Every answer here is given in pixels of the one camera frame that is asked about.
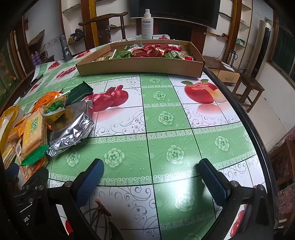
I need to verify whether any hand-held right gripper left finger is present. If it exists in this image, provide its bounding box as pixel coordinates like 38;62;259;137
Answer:
47;159;122;240

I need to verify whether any cardboard tray box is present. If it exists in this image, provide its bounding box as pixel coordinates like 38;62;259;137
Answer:
76;40;205;78

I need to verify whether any black television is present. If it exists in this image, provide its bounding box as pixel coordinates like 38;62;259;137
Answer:
129;0;221;30

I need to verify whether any silver foil packet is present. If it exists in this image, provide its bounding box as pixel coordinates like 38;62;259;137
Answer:
47;100;95;157

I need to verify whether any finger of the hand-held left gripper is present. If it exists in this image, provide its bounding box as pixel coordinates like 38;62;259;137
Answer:
14;167;50;205
4;164;21;185

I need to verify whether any yellow cracker packet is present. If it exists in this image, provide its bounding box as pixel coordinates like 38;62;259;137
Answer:
21;113;49;160
20;158;50;183

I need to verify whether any standing air conditioner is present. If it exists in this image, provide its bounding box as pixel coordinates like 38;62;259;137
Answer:
245;20;275;80

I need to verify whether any black remote control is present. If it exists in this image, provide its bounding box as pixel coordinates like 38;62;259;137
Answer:
31;74;44;86

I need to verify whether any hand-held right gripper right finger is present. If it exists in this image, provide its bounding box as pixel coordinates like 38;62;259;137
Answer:
198;159;280;240

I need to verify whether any cream barcode snack packet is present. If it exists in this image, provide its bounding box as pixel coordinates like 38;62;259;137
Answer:
2;142;23;169

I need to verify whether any large yellow plastic bag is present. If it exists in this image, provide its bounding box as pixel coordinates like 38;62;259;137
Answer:
0;105;21;153

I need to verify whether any green yellow snack packet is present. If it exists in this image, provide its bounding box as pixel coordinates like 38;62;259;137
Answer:
41;100;66;125

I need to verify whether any white spray bottle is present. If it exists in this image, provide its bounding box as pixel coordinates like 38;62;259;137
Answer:
141;9;153;40

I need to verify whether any dark wooden chair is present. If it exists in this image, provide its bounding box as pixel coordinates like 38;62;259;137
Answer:
78;11;128;50

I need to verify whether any pile of red green packets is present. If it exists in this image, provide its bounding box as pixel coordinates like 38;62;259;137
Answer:
93;43;195;62

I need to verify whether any window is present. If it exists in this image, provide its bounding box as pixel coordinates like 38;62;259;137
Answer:
268;14;295;83

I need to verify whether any wooden stool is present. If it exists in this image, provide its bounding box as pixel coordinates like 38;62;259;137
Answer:
232;75;265;113

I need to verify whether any grey flashlight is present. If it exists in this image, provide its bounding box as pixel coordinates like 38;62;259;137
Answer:
59;35;72;61

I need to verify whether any floral wall panel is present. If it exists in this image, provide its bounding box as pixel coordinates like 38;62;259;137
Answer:
0;30;26;107

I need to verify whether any dark green snack packet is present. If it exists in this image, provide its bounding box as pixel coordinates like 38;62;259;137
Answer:
65;82;94;107

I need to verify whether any wooden drawer cabinet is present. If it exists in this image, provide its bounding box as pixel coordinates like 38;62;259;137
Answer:
203;55;242;86

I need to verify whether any fruit print tablecloth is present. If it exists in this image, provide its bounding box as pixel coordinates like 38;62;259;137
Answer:
16;35;275;240

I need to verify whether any floral patterned seat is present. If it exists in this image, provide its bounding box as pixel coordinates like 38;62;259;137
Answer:
268;133;295;222

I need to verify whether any steel electric kettle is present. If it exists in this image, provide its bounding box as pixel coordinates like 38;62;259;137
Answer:
227;49;238;66

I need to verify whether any green zigzag edge packet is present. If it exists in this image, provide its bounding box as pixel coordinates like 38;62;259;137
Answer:
20;145;50;167

